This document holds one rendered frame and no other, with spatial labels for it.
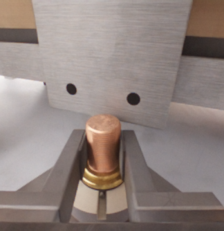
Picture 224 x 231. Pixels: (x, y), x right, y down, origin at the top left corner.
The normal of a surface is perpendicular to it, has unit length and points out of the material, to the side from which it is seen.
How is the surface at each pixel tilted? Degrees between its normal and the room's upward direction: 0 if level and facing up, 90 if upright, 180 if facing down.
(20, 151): 180
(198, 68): 90
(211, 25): 90
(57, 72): 90
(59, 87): 90
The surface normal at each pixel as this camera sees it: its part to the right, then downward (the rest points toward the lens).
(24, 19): -0.33, 0.46
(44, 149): 0.03, -0.87
